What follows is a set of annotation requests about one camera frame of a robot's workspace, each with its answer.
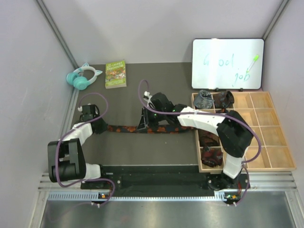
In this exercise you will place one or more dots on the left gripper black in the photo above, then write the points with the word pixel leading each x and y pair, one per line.
pixel 103 128

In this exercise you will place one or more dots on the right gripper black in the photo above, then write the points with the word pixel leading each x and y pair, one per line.
pixel 142 124

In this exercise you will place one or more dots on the dark orange floral tie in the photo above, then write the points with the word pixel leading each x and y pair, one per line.
pixel 164 128

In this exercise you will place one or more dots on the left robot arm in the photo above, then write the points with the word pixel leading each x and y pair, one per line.
pixel 66 158

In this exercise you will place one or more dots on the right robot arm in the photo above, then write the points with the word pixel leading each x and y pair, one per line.
pixel 234 133

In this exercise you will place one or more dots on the teal cat-ear headphones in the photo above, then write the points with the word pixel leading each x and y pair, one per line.
pixel 80 82

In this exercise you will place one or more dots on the green paperback book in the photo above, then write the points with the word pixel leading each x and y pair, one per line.
pixel 115 75

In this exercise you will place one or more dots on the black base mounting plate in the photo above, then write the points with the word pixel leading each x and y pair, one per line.
pixel 159 191

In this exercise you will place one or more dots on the dark brown rolled tie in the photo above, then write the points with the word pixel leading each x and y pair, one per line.
pixel 208 139

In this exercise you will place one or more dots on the grey rolled tie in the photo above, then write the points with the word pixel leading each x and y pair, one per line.
pixel 203 100

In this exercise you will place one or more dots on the red patterned rolled tie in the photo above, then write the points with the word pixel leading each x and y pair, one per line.
pixel 211 156

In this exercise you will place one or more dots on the dark navy rolled tie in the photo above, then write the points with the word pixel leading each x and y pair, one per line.
pixel 222 111

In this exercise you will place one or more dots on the brown red rolled tie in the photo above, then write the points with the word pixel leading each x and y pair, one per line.
pixel 223 100

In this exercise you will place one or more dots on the white dry-erase board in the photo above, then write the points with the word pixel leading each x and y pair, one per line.
pixel 221 63

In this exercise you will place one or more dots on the green marker pen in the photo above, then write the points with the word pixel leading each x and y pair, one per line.
pixel 253 62

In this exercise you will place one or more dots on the white slotted cable duct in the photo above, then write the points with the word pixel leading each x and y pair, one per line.
pixel 100 196

